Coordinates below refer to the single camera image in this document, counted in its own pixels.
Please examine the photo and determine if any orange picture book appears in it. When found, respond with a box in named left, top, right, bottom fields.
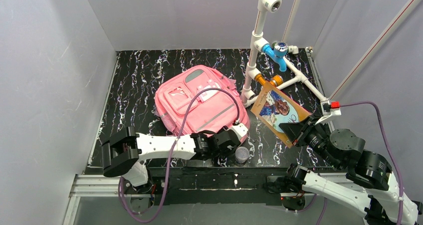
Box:
left=251, top=81, right=311, bottom=148

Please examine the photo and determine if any pink student backpack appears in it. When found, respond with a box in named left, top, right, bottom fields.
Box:
left=155, top=65, right=250, bottom=135

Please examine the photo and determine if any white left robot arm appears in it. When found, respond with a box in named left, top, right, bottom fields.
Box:
left=101, top=123, right=248, bottom=187

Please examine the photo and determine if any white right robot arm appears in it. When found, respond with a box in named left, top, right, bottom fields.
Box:
left=279, top=115, right=423, bottom=225

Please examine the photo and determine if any orange pipe fitting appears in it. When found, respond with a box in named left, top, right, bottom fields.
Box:
left=254, top=74, right=283, bottom=87

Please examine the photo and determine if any blue pipe valve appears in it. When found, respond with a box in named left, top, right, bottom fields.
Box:
left=261, top=41, right=288, bottom=72

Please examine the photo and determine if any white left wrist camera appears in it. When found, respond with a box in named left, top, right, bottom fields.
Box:
left=230, top=123, right=248, bottom=141

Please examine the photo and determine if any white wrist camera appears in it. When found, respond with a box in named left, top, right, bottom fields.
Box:
left=316, top=100, right=341, bottom=124
left=230, top=123, right=248, bottom=141

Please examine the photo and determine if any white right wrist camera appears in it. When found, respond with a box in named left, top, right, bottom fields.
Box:
left=316, top=100, right=341, bottom=124

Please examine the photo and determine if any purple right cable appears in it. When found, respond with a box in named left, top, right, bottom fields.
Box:
left=340, top=101, right=405, bottom=225

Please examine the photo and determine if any white PVC pipe frame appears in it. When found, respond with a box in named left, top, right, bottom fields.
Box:
left=241, top=0, right=329, bottom=107

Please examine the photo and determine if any aluminium frame rail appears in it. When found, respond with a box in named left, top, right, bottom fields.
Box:
left=64, top=175, right=362, bottom=224

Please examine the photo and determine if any white wall conduit pipe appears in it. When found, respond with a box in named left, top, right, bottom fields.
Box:
left=329, top=0, right=423, bottom=100

